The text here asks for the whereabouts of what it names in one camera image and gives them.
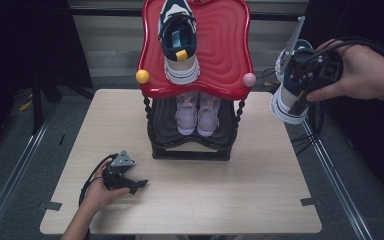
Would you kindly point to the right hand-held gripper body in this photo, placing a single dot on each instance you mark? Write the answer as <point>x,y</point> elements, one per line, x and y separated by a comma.
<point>313,70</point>

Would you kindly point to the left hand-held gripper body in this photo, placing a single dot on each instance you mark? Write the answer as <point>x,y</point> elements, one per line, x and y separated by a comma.
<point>115,176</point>

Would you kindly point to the navy and white sneaker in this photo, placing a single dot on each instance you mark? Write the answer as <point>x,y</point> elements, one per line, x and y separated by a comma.
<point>285,103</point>
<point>180,46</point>

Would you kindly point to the purple star sandal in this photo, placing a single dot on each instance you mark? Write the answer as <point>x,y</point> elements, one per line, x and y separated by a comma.
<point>208,118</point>
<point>186,116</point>

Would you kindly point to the red and black shoe rack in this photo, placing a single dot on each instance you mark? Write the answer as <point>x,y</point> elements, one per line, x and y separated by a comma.
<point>223,50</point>

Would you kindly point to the person's left hand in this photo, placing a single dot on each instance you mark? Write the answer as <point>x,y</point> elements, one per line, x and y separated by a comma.
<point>96,196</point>

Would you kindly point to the person's right hand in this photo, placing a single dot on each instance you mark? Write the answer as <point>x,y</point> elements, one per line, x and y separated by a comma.
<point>366,76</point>

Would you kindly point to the small black floor tape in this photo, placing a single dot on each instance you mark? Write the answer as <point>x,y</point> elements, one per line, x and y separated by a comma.
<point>62,139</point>

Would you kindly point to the black curtain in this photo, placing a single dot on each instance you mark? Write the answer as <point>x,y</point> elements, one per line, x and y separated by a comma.
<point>363,133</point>
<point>13,50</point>

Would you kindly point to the grey tape strip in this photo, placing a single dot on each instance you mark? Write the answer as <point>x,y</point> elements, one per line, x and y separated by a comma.
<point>308,201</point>
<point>52,206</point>

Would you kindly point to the black metal stand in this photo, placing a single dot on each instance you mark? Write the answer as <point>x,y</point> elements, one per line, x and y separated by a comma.
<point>37,110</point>

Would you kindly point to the metal floor rail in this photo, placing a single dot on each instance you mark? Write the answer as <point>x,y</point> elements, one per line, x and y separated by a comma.
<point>16,173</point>
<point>341,193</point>

